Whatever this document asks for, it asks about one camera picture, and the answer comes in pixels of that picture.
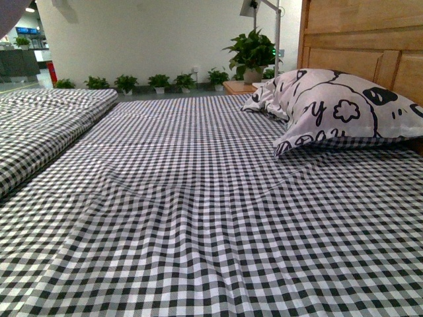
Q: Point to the red fire extinguisher box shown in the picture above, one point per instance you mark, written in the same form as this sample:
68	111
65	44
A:
52	72

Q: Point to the small potted plant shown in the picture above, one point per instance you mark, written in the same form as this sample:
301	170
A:
64	84
159	82
97	83
217	78
126	83
185	82

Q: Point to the far wooden nightstand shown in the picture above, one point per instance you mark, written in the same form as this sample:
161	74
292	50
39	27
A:
238	87

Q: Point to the wooden bed headboard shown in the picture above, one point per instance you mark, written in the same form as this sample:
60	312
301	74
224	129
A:
380	41

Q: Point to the folded checkered blanket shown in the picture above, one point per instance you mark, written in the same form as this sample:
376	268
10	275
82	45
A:
38	124

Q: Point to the potted plant on counter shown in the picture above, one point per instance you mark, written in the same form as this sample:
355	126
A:
22	42

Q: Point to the large potted green plant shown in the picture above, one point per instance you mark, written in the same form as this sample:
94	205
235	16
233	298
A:
254	52

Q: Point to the white cartoon print pillow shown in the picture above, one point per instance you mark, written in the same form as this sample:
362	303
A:
335	109

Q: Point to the black white checkered bed sheet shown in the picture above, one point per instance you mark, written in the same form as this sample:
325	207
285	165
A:
179	208

